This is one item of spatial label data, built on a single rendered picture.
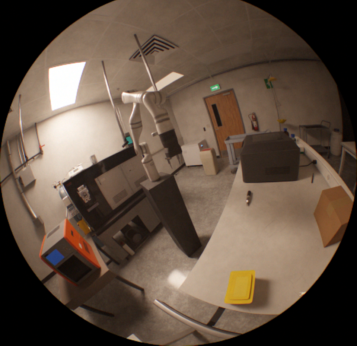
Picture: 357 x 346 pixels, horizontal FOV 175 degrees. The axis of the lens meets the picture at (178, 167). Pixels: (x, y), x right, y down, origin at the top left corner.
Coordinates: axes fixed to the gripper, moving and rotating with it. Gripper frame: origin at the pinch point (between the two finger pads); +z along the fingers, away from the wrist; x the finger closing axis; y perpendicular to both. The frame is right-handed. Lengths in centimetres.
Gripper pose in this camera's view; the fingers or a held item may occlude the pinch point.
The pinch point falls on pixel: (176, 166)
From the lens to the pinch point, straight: 59.1
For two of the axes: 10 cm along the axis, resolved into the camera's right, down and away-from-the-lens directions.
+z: 3.2, 8.9, 3.2
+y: 5.6, 0.9, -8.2
